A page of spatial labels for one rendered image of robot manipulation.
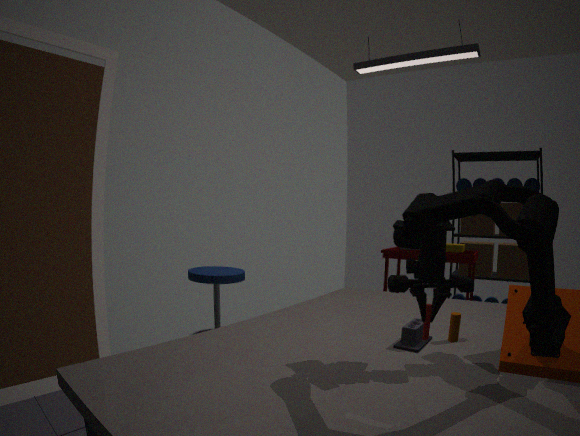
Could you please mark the orange cylinder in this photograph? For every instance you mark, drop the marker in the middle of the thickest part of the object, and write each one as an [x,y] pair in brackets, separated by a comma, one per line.
[454,326]

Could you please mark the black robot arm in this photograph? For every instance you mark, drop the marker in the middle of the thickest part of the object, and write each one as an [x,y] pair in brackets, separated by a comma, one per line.
[426,222]

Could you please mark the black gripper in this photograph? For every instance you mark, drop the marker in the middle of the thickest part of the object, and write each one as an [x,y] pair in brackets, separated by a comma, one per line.
[431,274]

